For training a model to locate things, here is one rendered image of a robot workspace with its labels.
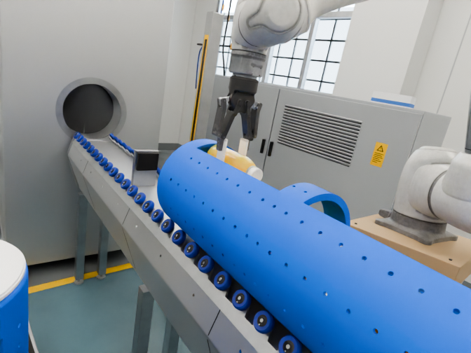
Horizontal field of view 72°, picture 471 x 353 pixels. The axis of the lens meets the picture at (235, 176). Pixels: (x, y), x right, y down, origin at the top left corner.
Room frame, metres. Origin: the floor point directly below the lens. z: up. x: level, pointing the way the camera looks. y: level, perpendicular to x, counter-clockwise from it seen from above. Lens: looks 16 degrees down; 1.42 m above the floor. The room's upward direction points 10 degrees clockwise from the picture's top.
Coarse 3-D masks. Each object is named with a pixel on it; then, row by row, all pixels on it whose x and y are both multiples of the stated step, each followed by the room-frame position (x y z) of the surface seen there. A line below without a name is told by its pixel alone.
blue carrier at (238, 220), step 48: (192, 144) 0.93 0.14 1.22; (192, 192) 0.76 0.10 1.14; (240, 192) 0.67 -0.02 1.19; (288, 192) 0.63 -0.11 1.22; (240, 240) 0.59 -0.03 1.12; (288, 240) 0.53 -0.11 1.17; (336, 240) 0.49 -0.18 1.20; (288, 288) 0.48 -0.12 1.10; (336, 288) 0.43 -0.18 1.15; (384, 288) 0.40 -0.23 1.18; (432, 288) 0.38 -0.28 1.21; (336, 336) 0.40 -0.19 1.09; (384, 336) 0.36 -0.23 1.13; (432, 336) 0.34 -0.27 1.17
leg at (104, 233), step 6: (102, 228) 1.86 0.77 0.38; (102, 234) 1.86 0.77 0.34; (108, 234) 1.88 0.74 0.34; (102, 240) 1.86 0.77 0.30; (108, 240) 1.88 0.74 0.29; (102, 246) 1.86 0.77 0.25; (102, 252) 1.86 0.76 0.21; (102, 258) 1.87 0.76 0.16; (102, 264) 1.87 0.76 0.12; (102, 270) 1.87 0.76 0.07; (102, 276) 1.89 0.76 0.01
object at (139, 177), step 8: (136, 152) 1.27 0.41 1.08; (144, 152) 1.29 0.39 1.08; (152, 152) 1.32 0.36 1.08; (136, 160) 1.27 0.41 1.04; (144, 160) 1.28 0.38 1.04; (152, 160) 1.30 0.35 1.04; (136, 168) 1.27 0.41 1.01; (144, 168) 1.28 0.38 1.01; (152, 168) 1.30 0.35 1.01; (136, 176) 1.28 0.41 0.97; (144, 176) 1.30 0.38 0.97; (152, 176) 1.32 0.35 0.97; (136, 184) 1.28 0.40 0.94; (144, 184) 1.30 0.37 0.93; (152, 184) 1.33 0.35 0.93
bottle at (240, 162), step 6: (210, 150) 0.91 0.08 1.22; (216, 150) 0.89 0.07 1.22; (228, 150) 0.88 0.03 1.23; (216, 156) 0.88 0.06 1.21; (228, 156) 0.85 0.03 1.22; (234, 156) 0.84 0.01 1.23; (240, 156) 0.83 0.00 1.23; (246, 156) 0.84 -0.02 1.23; (228, 162) 0.83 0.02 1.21; (234, 162) 0.82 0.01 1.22; (240, 162) 0.81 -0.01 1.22; (246, 162) 0.81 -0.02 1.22; (252, 162) 0.82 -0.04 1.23; (240, 168) 0.80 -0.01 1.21; (246, 168) 0.80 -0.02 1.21
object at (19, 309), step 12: (24, 276) 0.49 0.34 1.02; (24, 288) 0.47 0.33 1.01; (12, 300) 0.44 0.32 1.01; (24, 300) 0.47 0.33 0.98; (0, 312) 0.41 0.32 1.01; (12, 312) 0.44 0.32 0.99; (24, 312) 0.47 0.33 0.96; (0, 324) 0.41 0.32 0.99; (12, 324) 0.43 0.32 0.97; (24, 324) 0.47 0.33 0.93; (0, 336) 0.41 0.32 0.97; (12, 336) 0.43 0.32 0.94; (24, 336) 0.47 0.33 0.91; (0, 348) 0.42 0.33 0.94; (12, 348) 0.43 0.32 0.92; (24, 348) 0.47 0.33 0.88
